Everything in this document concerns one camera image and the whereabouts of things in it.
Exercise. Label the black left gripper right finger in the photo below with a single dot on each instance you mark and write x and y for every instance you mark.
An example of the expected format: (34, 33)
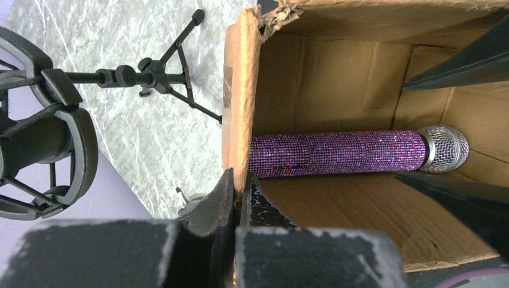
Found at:
(272, 251)

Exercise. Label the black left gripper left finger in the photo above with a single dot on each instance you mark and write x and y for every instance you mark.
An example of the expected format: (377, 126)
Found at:
(195, 250)

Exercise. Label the purple glitter microphone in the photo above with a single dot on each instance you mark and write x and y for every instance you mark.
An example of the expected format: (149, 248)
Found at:
(433, 149)

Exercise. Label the brown cardboard box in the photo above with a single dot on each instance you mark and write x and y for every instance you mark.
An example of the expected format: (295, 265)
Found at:
(323, 66)

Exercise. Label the black round-base clip stand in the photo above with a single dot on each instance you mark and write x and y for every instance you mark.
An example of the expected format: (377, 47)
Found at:
(267, 6)

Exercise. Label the black tripod shock-mount stand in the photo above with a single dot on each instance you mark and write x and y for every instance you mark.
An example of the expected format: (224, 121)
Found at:
(52, 155)

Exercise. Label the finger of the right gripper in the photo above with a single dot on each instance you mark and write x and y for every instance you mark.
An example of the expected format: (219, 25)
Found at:
(483, 61)
(482, 208)

